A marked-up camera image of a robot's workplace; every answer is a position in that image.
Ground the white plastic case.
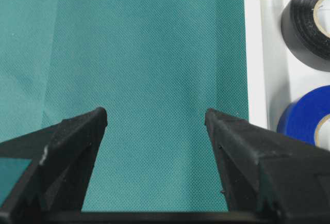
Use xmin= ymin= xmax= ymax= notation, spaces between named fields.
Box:
xmin=244 ymin=0 xmax=329 ymax=131

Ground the green table cloth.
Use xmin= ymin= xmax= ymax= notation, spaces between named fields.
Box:
xmin=1 ymin=0 xmax=249 ymax=211

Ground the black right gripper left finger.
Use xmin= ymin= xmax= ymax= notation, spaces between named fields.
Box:
xmin=1 ymin=107 xmax=107 ymax=212

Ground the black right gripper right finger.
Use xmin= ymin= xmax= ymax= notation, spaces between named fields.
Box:
xmin=205 ymin=109 xmax=329 ymax=216

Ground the black tape roll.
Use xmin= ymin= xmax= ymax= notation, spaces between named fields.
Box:
xmin=281 ymin=0 xmax=329 ymax=72

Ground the blue tape roll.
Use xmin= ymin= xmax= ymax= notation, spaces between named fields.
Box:
xmin=276 ymin=85 xmax=329 ymax=150

